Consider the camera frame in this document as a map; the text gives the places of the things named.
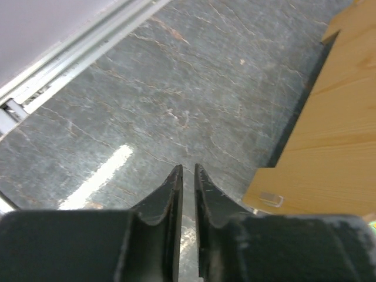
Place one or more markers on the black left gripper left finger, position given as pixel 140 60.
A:
pixel 137 244

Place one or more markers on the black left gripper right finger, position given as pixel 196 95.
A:
pixel 237 245

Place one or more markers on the wooden pet bed frame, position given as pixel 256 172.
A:
pixel 328 163

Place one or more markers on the lemon print cushion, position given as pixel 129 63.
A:
pixel 372 224

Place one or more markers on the aluminium frame rail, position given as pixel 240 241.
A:
pixel 77 121

